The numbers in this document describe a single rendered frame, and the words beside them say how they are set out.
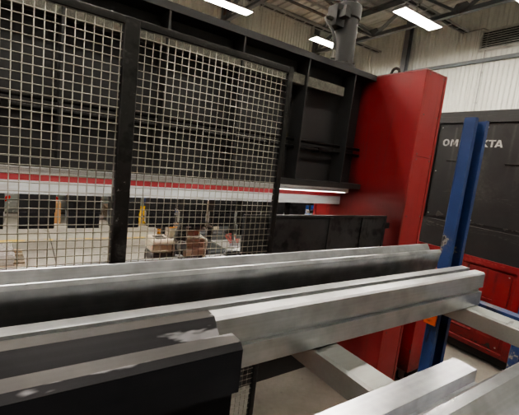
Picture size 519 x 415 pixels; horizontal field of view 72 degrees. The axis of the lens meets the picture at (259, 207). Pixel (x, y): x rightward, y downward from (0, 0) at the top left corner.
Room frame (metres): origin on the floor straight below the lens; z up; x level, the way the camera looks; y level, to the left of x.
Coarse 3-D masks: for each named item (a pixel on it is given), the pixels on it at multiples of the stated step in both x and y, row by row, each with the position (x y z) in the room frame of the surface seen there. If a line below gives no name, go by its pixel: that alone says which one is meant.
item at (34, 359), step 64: (256, 256) 0.45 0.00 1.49; (320, 256) 0.51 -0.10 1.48; (384, 256) 0.55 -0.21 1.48; (0, 320) 0.28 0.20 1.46; (64, 320) 0.28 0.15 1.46; (128, 320) 0.30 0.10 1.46; (192, 320) 0.26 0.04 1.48; (256, 320) 0.34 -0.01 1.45; (320, 320) 0.39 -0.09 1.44; (384, 320) 0.46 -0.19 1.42; (0, 384) 0.17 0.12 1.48; (64, 384) 0.18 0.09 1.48; (128, 384) 0.19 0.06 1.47; (192, 384) 0.21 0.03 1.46; (448, 384) 0.31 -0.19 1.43; (512, 384) 0.24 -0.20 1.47
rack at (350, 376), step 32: (480, 128) 0.80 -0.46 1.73; (480, 160) 0.78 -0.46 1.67; (448, 224) 0.76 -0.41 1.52; (448, 256) 0.75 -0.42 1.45; (448, 320) 0.78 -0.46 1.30; (480, 320) 0.57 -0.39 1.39; (512, 320) 0.56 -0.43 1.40; (320, 352) 0.39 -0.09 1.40; (352, 384) 0.35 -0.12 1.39; (384, 384) 0.34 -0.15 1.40
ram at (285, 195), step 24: (0, 192) 1.55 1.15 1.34; (24, 192) 1.60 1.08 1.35; (72, 192) 1.71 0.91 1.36; (96, 192) 1.77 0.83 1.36; (144, 192) 1.91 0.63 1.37; (168, 192) 1.99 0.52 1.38; (192, 192) 2.07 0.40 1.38; (216, 192) 2.16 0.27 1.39; (240, 192) 2.26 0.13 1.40; (264, 192) 2.37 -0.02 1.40; (288, 192) 2.49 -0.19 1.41; (312, 192) 2.62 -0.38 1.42
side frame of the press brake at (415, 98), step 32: (384, 96) 2.57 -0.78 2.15; (416, 96) 2.37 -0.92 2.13; (384, 128) 2.54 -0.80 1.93; (416, 128) 2.34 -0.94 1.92; (352, 160) 2.74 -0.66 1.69; (384, 160) 2.51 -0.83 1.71; (416, 160) 2.37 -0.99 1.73; (352, 192) 2.70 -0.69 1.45; (384, 192) 2.47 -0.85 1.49; (416, 192) 2.40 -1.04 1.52; (416, 224) 2.44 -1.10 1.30; (352, 352) 2.52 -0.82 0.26; (384, 352) 2.37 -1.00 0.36
